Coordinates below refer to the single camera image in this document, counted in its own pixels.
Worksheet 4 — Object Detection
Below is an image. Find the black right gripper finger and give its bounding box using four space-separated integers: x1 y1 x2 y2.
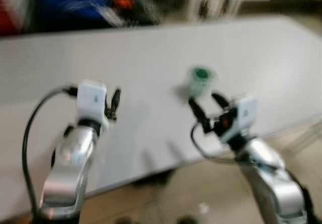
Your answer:
188 98 212 134
211 93 230 110

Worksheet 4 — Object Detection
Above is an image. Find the black robot right foot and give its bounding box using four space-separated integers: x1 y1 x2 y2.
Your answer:
177 215 199 224

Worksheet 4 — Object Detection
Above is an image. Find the red box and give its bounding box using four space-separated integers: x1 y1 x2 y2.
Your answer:
0 0 27 34

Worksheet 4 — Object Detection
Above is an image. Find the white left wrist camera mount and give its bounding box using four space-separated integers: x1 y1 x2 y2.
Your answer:
76 80 109 132

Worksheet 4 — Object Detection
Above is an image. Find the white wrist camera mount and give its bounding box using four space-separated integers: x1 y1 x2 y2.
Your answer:
76 80 109 132
221 95 259 145

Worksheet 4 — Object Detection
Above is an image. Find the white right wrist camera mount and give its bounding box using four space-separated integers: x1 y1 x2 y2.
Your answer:
221 95 259 145

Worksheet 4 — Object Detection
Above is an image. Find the orange black white gadget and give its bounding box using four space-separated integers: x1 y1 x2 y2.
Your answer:
108 0 136 12

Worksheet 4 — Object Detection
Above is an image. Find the green plastic cup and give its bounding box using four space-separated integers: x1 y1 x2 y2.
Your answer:
185 66 218 99

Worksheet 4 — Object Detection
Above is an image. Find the blue bag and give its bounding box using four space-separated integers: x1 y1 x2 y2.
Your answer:
38 0 151 27

